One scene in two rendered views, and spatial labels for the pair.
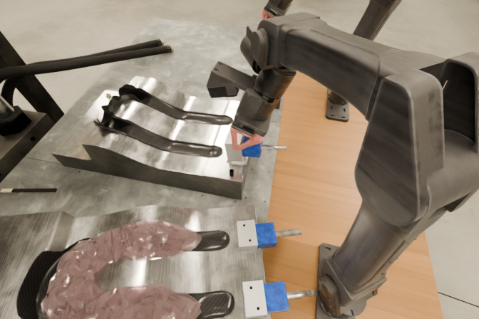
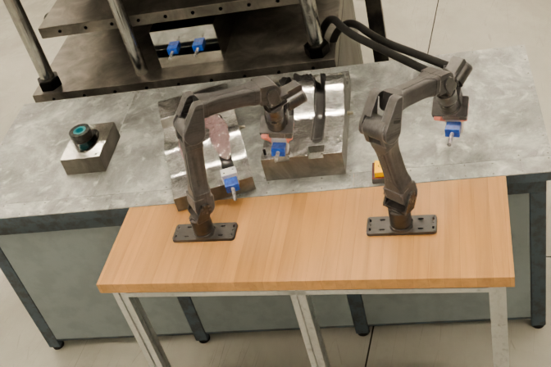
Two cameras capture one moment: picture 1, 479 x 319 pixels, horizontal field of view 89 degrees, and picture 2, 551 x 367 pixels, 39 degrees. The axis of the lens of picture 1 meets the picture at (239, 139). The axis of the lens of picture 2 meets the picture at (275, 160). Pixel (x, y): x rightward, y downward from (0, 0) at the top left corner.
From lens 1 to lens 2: 2.28 m
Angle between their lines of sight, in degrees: 64
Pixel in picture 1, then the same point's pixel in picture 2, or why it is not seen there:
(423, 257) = (232, 278)
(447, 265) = not seen: outside the picture
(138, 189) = not seen: hidden behind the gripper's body
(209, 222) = (238, 160)
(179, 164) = not seen: hidden behind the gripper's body
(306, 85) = (423, 199)
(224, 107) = (333, 134)
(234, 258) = (217, 175)
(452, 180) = (179, 123)
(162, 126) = (302, 111)
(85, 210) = (250, 116)
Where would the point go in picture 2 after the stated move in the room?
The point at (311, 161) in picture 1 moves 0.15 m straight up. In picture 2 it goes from (309, 214) to (299, 177)
